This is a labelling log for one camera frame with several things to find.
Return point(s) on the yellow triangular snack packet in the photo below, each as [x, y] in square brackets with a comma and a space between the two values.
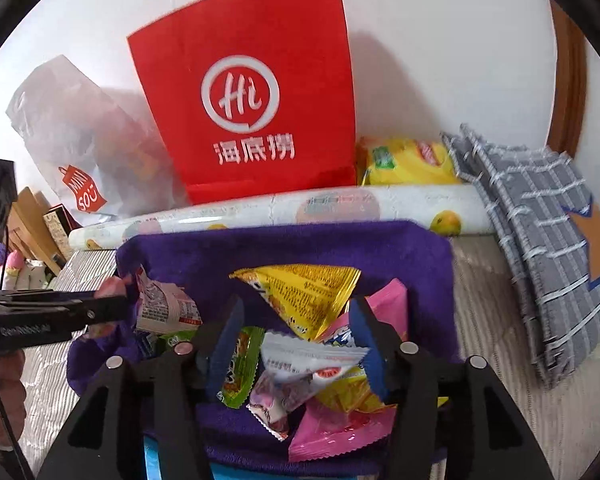
[300, 295]

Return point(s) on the light green snack packet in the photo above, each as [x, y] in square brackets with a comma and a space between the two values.
[175, 340]

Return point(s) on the cardboard boxes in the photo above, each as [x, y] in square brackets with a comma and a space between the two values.
[27, 220]

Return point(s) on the purple cloth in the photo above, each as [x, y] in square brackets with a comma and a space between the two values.
[290, 247]

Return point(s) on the brown wooden door frame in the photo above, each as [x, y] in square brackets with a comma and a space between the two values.
[570, 75]

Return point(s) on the fruit print wrapped roll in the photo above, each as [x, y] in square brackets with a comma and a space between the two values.
[280, 207]

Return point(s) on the grey checked cloth with star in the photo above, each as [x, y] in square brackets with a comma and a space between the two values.
[540, 220]

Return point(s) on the bright pink snack packet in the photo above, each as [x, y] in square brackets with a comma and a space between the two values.
[392, 310]
[330, 435]

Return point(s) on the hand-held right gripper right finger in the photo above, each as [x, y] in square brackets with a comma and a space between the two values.
[367, 350]

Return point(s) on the white plastic bag orange logo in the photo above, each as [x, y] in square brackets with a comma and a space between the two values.
[105, 150]

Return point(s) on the white red snack packet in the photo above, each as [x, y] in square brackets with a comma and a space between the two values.
[162, 305]

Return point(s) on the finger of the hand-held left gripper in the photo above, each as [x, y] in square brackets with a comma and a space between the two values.
[105, 310]

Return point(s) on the yellow snack bag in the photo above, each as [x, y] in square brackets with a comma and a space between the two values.
[410, 160]

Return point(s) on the red paper bag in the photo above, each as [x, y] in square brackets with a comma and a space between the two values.
[260, 60]

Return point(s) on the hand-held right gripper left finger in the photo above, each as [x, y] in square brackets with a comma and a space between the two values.
[227, 345]

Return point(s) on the person's left hand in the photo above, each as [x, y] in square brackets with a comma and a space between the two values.
[5, 385]

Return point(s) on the striped bedding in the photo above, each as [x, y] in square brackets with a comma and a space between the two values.
[490, 320]

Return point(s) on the white pink snack packet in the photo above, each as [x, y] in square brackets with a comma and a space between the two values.
[270, 405]

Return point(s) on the pale pink snack packet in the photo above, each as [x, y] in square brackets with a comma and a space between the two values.
[112, 287]

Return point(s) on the brown patterned box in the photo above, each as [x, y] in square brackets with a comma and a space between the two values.
[60, 232]

